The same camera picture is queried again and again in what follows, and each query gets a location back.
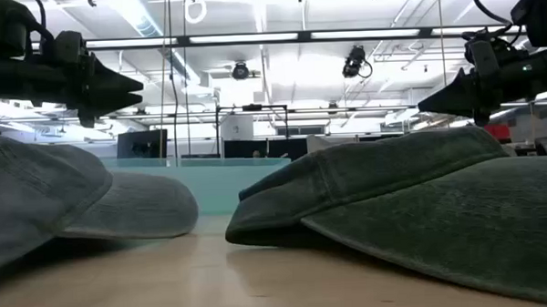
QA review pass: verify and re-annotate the red box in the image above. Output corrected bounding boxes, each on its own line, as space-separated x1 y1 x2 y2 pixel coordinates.
483 122 512 142

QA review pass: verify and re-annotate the teal plastic bin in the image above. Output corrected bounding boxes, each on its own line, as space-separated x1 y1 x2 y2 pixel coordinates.
98 151 294 220

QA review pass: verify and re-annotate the black hanging cable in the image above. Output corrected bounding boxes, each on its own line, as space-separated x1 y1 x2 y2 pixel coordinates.
165 0 181 160

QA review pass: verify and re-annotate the black partition panel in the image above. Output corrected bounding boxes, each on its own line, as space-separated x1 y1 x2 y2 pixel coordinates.
222 137 309 164

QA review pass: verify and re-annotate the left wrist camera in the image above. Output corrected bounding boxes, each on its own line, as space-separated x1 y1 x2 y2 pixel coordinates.
52 30 88 60

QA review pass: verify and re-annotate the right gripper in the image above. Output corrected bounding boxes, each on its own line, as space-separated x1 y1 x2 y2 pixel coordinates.
417 65 511 129

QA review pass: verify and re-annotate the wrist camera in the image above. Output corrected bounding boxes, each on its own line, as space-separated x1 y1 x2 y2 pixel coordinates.
52 30 88 60
462 29 502 79

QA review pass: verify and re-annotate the black overhead camera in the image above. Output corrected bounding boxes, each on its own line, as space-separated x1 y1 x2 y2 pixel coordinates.
340 44 374 80

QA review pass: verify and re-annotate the grey baseball cap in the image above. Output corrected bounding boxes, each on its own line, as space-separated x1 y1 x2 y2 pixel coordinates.
0 123 201 276

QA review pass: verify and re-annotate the black beam with light strips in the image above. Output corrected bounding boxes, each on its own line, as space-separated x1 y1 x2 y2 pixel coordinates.
30 24 529 55

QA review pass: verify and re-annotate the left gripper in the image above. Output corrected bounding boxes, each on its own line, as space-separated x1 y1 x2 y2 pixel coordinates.
50 50 146 130

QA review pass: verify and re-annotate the round black hanging fixture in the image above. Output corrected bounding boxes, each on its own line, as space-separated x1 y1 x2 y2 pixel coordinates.
230 60 252 82

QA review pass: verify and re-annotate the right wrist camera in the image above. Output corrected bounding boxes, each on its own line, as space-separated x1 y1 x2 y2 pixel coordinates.
462 29 502 79

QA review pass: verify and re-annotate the thin black horizontal rail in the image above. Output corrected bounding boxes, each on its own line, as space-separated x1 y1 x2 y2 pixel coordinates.
0 103 418 126

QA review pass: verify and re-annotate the dark grey cloth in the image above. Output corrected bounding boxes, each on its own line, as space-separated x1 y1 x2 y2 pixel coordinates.
221 123 547 307

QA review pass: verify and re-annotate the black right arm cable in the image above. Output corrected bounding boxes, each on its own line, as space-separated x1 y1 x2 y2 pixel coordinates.
471 0 542 29

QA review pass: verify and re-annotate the white hanging ring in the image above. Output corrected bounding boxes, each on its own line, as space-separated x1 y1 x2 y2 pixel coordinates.
183 0 209 26

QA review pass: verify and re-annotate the black metal frame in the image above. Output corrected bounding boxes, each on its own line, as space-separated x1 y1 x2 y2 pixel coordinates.
213 102 291 159

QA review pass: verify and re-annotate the black monitor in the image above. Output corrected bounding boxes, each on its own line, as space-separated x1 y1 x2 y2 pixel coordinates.
115 128 170 161

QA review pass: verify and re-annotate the white box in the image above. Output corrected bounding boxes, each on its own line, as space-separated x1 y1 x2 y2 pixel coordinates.
220 114 256 143

